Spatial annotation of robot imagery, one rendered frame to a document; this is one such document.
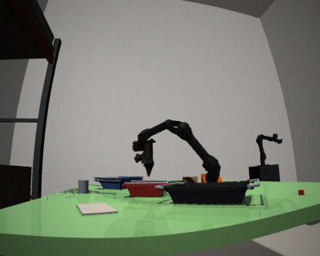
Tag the beige flat square plate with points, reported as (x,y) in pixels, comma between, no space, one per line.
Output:
(89,209)

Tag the tan rectangular block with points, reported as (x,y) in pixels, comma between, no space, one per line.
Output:
(190,180)

